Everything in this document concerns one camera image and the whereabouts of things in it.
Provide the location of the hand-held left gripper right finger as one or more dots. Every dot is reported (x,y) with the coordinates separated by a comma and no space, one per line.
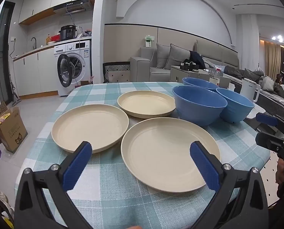
(204,167)

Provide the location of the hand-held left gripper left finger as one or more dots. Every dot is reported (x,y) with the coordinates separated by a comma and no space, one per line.
(78,164)

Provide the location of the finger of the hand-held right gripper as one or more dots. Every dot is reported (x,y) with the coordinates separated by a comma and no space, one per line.
(266,118)
(268,143)

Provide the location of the blue bowl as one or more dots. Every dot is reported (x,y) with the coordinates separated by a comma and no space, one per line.
(199,82)
(196,112)
(237,111)

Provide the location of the large beige plate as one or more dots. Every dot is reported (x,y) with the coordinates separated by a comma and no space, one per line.
(89,126)
(161,152)

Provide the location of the small beige plate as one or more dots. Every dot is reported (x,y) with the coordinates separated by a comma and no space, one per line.
(145,103)

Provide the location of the person's right hand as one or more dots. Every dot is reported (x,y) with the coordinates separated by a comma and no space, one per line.
(280,176)

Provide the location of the white electric kettle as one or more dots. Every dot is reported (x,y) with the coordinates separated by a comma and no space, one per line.
(248,90)

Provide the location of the teal white checked tablecloth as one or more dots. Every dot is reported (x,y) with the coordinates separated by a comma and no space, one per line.
(103,195)

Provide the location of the person's dark clothing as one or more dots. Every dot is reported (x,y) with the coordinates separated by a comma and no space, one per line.
(282,214)

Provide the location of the beige curtain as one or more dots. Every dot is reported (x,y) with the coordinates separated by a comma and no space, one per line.
(272,59)

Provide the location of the red cap plastic bottle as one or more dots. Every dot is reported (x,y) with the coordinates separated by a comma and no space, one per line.
(218,76)

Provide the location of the brown cardboard box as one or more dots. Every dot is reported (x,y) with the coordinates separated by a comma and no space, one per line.
(10,133)

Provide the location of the row of ceiling spotlights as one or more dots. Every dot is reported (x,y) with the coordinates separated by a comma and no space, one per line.
(282,39)

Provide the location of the red cardboard box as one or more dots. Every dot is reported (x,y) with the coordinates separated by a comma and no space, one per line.
(87,82)

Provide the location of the yellow packet bundle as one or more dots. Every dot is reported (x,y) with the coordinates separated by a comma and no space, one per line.
(1,119)

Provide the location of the black box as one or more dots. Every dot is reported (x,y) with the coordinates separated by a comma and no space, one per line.
(189,67)

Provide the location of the black jacket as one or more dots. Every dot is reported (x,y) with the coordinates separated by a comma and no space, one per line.
(195,58)

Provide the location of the grey drawer cabinet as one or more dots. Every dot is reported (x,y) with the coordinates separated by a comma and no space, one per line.
(177,75)

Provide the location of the floor mop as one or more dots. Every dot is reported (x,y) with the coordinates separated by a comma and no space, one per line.
(14,93)

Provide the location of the white lower kitchen cabinets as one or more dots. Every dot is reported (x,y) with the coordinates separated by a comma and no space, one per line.
(37,74)

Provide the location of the white kitchen cabinets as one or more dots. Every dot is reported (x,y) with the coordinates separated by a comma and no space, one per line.
(37,74)
(41,2)

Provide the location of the grey cushion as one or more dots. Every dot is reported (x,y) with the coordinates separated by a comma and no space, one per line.
(161,57)
(177,57)

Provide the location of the white washing machine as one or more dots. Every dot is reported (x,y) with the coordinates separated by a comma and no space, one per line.
(82,52)

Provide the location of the grey sofa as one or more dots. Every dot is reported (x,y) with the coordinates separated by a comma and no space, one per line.
(142,69)

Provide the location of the yellow bottle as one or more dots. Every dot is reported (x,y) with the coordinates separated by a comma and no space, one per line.
(48,39)

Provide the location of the kitchen faucet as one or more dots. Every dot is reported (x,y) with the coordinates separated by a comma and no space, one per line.
(34,41)

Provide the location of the black pressure cooker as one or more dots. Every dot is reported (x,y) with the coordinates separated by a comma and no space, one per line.
(68,33)

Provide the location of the dark glass door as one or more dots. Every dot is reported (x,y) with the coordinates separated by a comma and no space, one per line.
(3,52)

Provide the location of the range hood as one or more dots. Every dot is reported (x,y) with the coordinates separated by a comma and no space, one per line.
(72,7)

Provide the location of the white upper kitchen cabinets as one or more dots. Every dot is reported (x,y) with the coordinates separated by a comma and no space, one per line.
(41,2)

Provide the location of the wall panel with green bag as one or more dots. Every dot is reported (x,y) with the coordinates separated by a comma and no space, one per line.
(148,41)

